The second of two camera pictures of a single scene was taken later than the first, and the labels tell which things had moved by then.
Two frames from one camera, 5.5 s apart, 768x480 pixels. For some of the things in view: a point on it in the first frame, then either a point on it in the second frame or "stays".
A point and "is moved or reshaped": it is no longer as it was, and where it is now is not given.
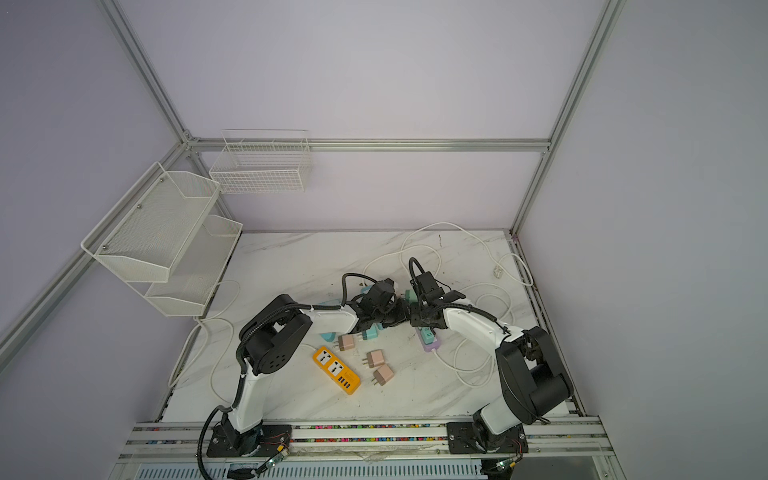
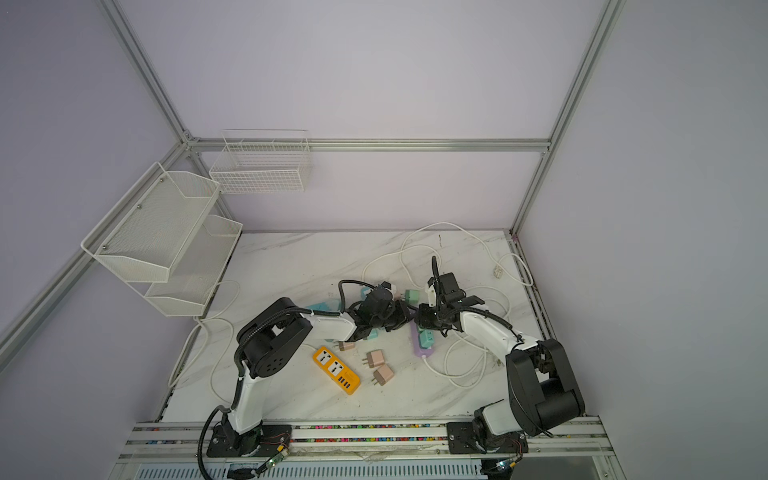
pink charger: [345, 342] stays
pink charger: [383, 374] stays
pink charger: [375, 358] stays
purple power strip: [427, 347] is moved or reshaped
